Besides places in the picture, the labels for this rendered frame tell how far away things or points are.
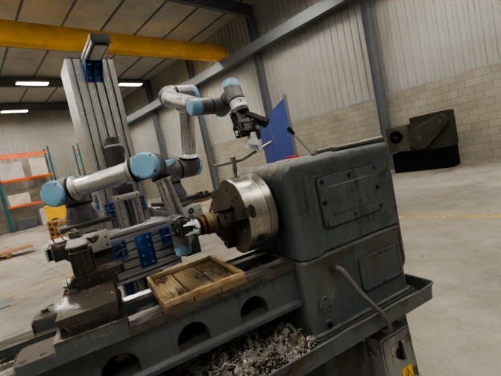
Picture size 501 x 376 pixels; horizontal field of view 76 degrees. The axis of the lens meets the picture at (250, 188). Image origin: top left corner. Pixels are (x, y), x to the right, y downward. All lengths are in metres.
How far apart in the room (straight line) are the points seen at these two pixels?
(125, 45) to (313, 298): 12.42
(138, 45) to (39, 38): 3.16
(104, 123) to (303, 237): 1.32
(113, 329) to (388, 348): 1.10
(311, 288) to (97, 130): 1.41
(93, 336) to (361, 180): 1.12
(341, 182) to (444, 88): 9.85
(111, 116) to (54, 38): 10.42
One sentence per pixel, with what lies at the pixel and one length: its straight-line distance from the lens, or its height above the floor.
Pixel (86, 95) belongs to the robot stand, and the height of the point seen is 1.82.
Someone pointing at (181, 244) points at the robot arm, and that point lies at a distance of 1.52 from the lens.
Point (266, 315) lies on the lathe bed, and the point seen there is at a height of 0.70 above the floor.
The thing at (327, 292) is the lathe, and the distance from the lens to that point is 1.39.
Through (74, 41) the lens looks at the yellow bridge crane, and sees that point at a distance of 12.56.
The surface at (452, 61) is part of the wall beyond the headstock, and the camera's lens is 11.16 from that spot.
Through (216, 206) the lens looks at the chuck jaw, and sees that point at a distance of 1.33.
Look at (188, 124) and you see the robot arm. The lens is 1.88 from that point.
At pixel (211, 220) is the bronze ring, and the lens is 1.26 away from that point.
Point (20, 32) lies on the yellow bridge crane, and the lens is 12.25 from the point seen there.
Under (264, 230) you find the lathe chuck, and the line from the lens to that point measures 1.24.
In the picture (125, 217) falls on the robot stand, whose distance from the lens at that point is 1.92.
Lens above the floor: 1.30
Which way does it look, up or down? 5 degrees down
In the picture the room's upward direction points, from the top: 12 degrees counter-clockwise
